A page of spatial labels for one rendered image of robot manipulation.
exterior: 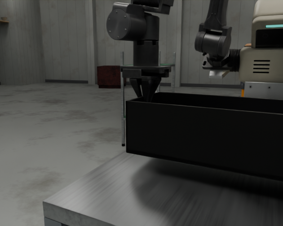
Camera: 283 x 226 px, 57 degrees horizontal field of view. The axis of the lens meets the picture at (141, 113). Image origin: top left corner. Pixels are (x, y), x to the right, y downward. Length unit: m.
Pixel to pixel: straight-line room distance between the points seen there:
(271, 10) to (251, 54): 0.15
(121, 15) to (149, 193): 0.33
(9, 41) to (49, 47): 1.59
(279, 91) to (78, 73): 10.31
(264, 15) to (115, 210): 0.77
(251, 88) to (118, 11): 0.62
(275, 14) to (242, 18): 8.61
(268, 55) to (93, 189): 0.75
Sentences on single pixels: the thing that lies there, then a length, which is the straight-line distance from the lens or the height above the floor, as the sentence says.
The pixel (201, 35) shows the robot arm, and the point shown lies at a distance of 0.95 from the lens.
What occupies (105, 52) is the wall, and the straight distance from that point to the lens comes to 10.46.
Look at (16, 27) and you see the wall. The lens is 10.90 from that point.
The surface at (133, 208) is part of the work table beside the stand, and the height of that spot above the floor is 0.80.
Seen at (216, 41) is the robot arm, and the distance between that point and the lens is 0.93.
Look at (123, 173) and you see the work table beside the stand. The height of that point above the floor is 0.80.
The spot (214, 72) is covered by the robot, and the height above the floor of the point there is 0.98.
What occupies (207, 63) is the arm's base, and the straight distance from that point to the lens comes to 1.07.
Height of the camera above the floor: 1.04
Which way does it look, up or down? 12 degrees down
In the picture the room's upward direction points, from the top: straight up
